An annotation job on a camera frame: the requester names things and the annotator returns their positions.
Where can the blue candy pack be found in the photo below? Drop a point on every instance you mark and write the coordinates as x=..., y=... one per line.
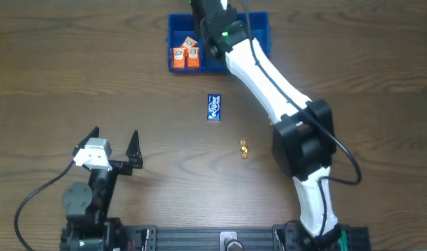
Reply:
x=213, y=108

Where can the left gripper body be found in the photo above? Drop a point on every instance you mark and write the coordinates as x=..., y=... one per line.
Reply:
x=123, y=167

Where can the blue tray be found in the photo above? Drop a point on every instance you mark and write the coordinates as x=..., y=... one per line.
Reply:
x=180, y=27

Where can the mounting rail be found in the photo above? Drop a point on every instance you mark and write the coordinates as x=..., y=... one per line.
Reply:
x=192, y=238

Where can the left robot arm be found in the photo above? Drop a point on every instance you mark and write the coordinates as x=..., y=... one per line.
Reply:
x=100, y=195

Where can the orange candy box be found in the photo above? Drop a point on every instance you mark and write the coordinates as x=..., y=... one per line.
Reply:
x=179, y=61
x=189, y=42
x=193, y=62

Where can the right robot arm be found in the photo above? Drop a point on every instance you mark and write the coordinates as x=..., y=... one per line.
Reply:
x=262, y=80

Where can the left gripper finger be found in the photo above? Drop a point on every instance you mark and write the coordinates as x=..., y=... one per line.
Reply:
x=134, y=151
x=92, y=134

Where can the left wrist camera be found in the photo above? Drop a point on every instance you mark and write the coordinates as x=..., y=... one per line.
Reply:
x=95, y=153

